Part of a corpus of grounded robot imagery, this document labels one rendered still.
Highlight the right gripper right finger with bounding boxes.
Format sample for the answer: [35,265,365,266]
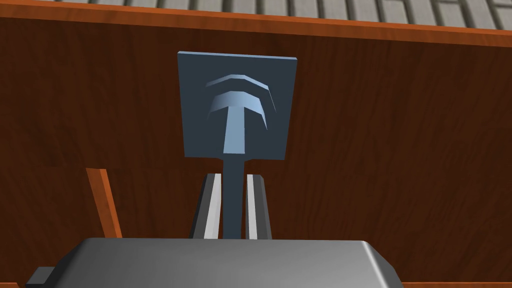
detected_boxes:
[244,174,273,241]

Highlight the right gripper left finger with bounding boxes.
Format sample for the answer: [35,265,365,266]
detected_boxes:
[189,173,223,240]

